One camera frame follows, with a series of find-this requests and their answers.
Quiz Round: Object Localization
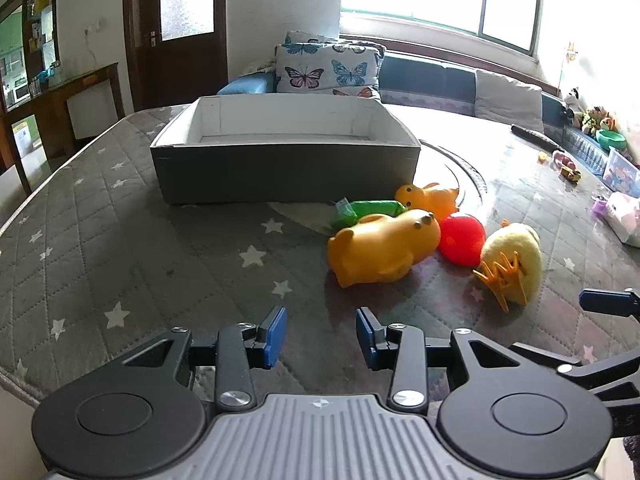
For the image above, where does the wooden shelf cabinet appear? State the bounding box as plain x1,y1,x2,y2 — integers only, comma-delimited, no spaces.
0,0,61,111

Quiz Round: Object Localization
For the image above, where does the brown wooden side table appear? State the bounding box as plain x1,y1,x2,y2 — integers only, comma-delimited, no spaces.
0,62,126,196

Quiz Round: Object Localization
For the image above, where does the small orange rubber duck toy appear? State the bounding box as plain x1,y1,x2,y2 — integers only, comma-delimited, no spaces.
395,182,460,222

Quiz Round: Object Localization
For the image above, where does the brown wooden door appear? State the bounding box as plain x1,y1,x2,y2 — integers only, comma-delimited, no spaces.
122,0,229,112

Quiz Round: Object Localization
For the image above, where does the large yellow rubber animal toy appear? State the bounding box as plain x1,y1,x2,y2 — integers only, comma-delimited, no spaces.
327,208,442,289

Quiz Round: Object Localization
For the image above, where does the white tissue pack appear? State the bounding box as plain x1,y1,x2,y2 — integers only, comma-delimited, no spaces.
605,192,640,249

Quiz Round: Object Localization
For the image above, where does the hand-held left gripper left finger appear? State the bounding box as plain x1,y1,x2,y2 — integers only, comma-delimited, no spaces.
122,305,288,413

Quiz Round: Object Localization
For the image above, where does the grey cardboard box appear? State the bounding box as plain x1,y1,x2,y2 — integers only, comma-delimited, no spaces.
150,96,422,206

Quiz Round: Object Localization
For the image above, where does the black remote control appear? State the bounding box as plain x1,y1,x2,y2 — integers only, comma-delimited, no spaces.
510,124,566,153

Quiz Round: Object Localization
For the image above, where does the black and white plush toy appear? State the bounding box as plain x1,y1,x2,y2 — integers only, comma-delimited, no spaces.
564,87,584,119

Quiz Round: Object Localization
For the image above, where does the dark blue sofa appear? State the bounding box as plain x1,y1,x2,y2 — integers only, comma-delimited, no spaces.
377,52,568,128

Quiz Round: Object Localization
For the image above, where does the butterfly print pillow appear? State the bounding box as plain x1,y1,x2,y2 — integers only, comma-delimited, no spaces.
275,42,386,99
285,30,341,46

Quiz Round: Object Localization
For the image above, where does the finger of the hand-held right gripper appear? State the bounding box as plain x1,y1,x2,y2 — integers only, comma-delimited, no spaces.
510,343,640,405
579,287,640,319

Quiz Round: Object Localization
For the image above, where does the clear plastic storage box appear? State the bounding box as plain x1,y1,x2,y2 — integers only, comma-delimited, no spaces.
602,147,640,196

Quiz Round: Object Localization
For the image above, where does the red ball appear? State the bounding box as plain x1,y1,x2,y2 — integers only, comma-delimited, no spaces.
439,213,487,267

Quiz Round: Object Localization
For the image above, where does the green bowl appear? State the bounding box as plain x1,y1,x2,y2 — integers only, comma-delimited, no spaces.
595,129,629,151

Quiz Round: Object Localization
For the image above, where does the grey cushion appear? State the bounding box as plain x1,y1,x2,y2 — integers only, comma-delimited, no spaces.
474,69,545,133

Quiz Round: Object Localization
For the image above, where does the brown plush toy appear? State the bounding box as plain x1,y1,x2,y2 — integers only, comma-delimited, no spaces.
580,106,617,134

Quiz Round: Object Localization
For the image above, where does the blue cushion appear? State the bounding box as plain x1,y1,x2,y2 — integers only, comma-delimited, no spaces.
217,72,278,96

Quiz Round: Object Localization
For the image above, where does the yellow plush chick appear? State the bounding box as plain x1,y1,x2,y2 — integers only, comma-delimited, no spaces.
472,220,543,313

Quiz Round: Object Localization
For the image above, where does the green toy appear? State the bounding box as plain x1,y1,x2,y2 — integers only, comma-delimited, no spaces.
330,199,408,231

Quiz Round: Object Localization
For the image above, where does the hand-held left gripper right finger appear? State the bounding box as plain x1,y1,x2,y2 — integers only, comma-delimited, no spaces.
356,307,523,415

